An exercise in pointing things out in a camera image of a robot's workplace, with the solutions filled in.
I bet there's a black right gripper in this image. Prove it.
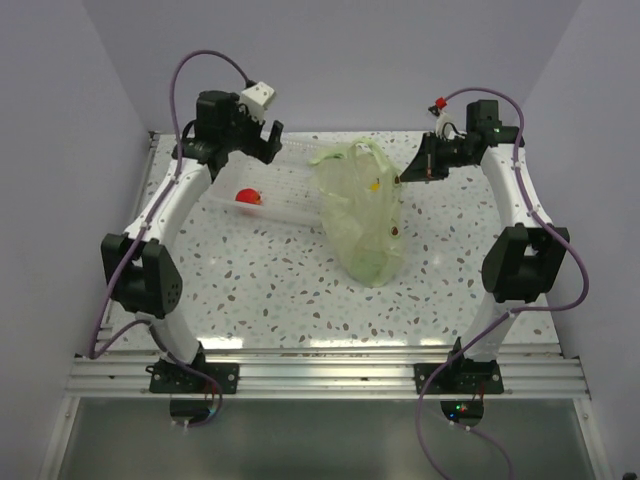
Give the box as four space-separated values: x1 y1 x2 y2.
400 131 477 183

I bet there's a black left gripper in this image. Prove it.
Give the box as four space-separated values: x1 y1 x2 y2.
220 93 282 164

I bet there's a red fake tomato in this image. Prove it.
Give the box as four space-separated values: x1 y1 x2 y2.
235 188 262 205

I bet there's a light green avocado plastic bag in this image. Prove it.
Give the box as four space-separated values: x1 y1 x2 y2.
310 138 405 288

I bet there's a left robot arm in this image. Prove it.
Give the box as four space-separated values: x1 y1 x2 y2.
101 82 283 393

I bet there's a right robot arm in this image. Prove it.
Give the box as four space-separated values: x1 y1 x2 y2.
399 100 570 393

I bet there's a white plastic mesh basket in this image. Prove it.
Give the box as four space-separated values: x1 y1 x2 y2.
206 138 331 227

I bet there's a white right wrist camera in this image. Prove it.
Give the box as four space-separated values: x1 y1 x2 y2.
428 97 454 140

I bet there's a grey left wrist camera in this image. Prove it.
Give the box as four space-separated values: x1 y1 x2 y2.
239 82 276 123

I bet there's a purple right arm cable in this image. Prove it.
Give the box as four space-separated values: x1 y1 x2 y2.
414 87 589 480

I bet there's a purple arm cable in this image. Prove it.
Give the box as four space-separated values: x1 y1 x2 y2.
414 87 589 480
87 49 256 431

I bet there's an aluminium rail frame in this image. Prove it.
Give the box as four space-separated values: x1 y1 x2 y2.
39 132 615 479

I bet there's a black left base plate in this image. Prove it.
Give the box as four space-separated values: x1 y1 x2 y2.
145 360 240 395

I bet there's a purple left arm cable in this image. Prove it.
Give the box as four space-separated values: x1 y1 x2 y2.
87 49 256 431

